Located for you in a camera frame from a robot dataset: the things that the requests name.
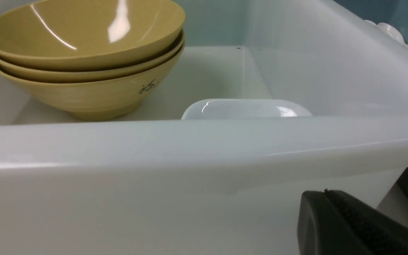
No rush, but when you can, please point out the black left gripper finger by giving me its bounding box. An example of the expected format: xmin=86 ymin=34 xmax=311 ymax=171
xmin=297 ymin=190 xmax=408 ymax=255

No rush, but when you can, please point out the yellow noodle bowl in tub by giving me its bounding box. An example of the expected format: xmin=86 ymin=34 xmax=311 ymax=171
xmin=0 ymin=45 xmax=186 ymax=121

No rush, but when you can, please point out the yellow noodle bowl middle stack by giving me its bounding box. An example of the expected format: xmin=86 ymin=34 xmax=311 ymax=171
xmin=0 ymin=29 xmax=185 ymax=83

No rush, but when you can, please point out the white square dish in tub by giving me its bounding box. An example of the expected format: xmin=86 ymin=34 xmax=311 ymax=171
xmin=181 ymin=98 xmax=312 ymax=120

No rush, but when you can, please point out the white spoon over bin edge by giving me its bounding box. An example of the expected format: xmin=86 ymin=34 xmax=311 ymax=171
xmin=364 ymin=20 xmax=408 ymax=48

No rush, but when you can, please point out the teal plastic spoon bin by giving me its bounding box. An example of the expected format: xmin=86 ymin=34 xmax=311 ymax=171
xmin=336 ymin=0 xmax=408 ymax=44

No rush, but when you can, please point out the large translucent white tub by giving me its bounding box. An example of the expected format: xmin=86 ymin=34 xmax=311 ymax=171
xmin=0 ymin=0 xmax=408 ymax=255

